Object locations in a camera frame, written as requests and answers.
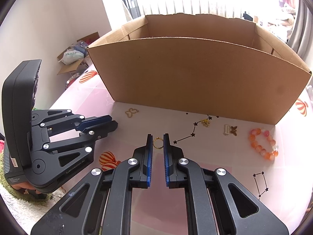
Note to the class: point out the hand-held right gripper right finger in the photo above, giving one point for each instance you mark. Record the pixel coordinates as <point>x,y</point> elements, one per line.
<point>166,161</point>

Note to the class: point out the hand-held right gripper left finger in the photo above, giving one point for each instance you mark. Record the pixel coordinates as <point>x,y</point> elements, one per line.
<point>149,159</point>

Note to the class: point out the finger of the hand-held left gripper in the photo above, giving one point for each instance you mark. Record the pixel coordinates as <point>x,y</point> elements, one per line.
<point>105,129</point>
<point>95,122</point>

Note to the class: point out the gold butterfly outline charm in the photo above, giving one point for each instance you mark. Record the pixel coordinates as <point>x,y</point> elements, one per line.
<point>132,112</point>

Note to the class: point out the gold earrings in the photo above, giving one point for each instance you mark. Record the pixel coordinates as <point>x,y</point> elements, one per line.
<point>205,123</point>

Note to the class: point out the solid butterfly charm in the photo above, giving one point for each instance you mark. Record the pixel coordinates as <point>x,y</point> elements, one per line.
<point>234,130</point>

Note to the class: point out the brown cardboard box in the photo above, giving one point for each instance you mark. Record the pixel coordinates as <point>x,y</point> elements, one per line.
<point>195,78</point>

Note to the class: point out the person's left hand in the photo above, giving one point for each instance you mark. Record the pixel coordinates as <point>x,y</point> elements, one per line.
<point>23,188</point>

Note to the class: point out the pink balloon print tablecloth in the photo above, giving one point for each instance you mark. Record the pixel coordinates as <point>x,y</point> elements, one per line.
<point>220,176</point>

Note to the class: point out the open cardboard box with clutter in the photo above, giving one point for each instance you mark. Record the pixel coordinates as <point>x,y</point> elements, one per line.
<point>66,69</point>

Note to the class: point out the green shaggy rug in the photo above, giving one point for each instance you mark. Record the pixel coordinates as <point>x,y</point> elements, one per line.
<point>9,186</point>

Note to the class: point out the white fluffy rug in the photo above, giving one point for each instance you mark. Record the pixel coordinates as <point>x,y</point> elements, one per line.
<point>22,213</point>

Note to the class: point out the white balcony railing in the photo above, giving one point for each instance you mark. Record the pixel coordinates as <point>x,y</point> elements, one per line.
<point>183,6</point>

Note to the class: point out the pile of household clutter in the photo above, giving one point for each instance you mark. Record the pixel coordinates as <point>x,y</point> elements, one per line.
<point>281,22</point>

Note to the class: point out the grey curtain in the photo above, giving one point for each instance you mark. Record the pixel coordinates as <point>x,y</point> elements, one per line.
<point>303,29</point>

